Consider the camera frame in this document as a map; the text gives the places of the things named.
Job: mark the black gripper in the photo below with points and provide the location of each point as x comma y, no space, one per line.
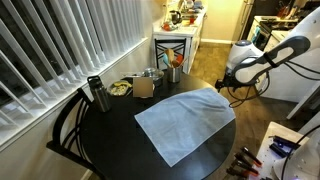
230,82

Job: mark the light blue towel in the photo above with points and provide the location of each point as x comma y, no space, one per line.
183,123

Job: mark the teal oven towel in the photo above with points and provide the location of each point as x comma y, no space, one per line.
256,35

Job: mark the steel utensil holder cup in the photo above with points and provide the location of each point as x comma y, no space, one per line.
173,75

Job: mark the red spatula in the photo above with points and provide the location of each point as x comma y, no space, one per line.
179,59

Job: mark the white sideboard counter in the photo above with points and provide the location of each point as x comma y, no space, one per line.
190,36

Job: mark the wooden spoon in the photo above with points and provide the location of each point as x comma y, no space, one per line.
170,55

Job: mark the teal spatula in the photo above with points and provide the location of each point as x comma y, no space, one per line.
165,59

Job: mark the steel pot with lid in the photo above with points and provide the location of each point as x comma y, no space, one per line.
157,75

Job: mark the black metal chair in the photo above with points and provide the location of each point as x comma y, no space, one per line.
61,121
170,42

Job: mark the white kitchen island cabinet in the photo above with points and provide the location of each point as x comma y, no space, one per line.
286,86

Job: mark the beige fridge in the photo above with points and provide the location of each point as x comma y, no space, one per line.
241,20

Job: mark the red cup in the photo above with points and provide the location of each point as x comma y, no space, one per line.
192,20

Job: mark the black oven stove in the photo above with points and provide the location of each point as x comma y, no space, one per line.
265,30

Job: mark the red bowl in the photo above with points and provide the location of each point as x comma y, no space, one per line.
168,26

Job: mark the black kettle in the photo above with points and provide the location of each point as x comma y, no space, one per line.
175,16

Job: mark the black bar clamp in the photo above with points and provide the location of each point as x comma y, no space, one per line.
283,141
278,150

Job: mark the light wooden base board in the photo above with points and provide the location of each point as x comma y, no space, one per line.
266,156

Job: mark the glass bowl with bananas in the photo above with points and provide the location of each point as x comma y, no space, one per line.
119,88

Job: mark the steel bottle black lid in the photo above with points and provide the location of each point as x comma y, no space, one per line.
100,95

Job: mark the white vertical window blinds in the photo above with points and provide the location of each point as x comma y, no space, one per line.
66,43

